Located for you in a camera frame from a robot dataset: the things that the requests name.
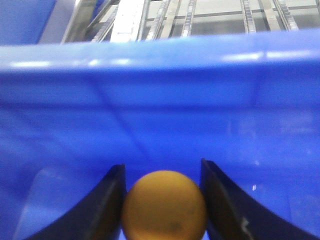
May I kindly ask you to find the metal roller rack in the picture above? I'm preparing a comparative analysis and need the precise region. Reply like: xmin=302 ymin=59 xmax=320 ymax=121
xmin=61 ymin=0 xmax=320 ymax=43

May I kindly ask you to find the yellow push button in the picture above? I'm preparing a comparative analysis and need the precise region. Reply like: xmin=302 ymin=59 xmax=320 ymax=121
xmin=121 ymin=170 xmax=208 ymax=240

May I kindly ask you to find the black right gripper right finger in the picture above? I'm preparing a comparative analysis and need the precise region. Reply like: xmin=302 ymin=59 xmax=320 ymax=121
xmin=200 ymin=158 xmax=317 ymax=240

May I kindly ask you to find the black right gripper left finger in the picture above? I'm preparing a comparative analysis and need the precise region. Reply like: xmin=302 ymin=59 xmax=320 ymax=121
xmin=28 ymin=164 xmax=126 ymax=240

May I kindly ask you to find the right blue plastic bin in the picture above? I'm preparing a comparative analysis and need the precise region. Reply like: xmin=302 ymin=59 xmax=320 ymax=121
xmin=0 ymin=29 xmax=320 ymax=240

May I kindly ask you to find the left blue plastic bin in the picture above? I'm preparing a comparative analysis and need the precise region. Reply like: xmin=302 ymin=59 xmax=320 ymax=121
xmin=0 ymin=0 xmax=56 ymax=46

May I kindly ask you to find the blue plastic bin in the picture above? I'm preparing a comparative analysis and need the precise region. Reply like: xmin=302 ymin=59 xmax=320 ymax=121
xmin=0 ymin=0 xmax=56 ymax=46
xmin=0 ymin=29 xmax=320 ymax=240

